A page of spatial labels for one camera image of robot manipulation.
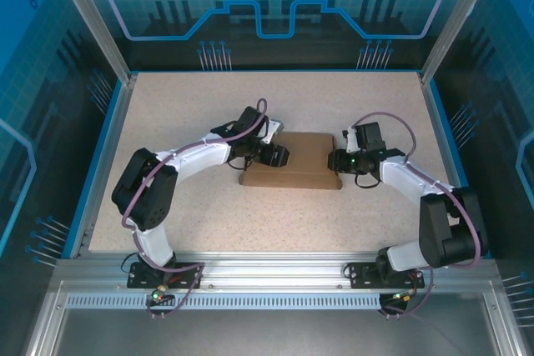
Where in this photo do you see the brown cardboard box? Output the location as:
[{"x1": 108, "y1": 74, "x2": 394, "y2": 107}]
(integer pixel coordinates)
[{"x1": 239, "y1": 131, "x2": 344, "y2": 191}]

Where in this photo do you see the right aluminium blue side rail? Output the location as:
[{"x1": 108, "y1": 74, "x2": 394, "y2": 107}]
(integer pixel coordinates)
[{"x1": 419, "y1": 72, "x2": 492, "y2": 259}]

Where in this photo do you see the aluminium blue side rail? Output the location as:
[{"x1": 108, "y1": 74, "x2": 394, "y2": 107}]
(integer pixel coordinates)
[
  {"x1": 62, "y1": 72, "x2": 139, "y2": 259},
  {"x1": 419, "y1": 72, "x2": 492, "y2": 259}
]

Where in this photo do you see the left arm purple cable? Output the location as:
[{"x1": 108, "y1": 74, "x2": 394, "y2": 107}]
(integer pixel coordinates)
[{"x1": 121, "y1": 98, "x2": 269, "y2": 319}]

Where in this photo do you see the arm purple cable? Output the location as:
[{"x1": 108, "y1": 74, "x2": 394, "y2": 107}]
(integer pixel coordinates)
[
  {"x1": 350, "y1": 112, "x2": 489, "y2": 319},
  {"x1": 121, "y1": 98, "x2": 269, "y2": 319}
]

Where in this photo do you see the aluminium front rail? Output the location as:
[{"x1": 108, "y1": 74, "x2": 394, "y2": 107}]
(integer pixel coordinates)
[{"x1": 53, "y1": 250, "x2": 501, "y2": 295}]

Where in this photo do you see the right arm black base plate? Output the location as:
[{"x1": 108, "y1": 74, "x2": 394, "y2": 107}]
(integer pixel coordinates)
[{"x1": 345, "y1": 262, "x2": 426, "y2": 289}]

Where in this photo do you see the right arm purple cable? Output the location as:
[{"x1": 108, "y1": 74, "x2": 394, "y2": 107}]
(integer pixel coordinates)
[{"x1": 350, "y1": 112, "x2": 489, "y2": 319}]

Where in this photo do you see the left aluminium blue side rail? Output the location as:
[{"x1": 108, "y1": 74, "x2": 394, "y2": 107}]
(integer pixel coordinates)
[{"x1": 62, "y1": 72, "x2": 139, "y2": 259}]

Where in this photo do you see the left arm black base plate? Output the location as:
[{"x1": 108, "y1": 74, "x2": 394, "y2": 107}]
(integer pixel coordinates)
[{"x1": 126, "y1": 262, "x2": 204, "y2": 290}]

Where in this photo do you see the right cable connector with LED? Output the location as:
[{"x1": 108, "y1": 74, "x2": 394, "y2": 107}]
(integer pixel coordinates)
[{"x1": 390, "y1": 287, "x2": 421, "y2": 305}]

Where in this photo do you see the cable connector with led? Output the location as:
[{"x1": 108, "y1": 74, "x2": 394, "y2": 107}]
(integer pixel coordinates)
[
  {"x1": 145, "y1": 284, "x2": 174, "y2": 307},
  {"x1": 390, "y1": 287, "x2": 421, "y2": 305}
]

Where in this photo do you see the slotted grey cable duct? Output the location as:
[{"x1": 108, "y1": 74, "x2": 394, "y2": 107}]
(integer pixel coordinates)
[{"x1": 65, "y1": 293, "x2": 383, "y2": 310}]

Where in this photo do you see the left cable connector with LED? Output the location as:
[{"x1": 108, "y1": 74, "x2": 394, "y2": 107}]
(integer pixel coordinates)
[{"x1": 145, "y1": 284, "x2": 174, "y2": 307}]

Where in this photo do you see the aluminium bench frame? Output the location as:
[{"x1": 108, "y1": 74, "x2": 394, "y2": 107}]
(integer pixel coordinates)
[{"x1": 24, "y1": 280, "x2": 522, "y2": 356}]

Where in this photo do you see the right aluminium corner post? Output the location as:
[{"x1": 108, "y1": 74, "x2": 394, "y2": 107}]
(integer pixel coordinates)
[{"x1": 419, "y1": 0, "x2": 504, "y2": 86}]

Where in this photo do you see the aluminium corner post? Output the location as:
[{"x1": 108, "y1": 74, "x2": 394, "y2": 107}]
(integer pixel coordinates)
[
  {"x1": 46, "y1": 0, "x2": 139, "y2": 84},
  {"x1": 419, "y1": 0, "x2": 504, "y2": 86}
]

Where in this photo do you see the left aluminium corner post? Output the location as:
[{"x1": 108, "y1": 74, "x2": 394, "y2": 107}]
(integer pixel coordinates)
[{"x1": 46, "y1": 0, "x2": 139, "y2": 84}]

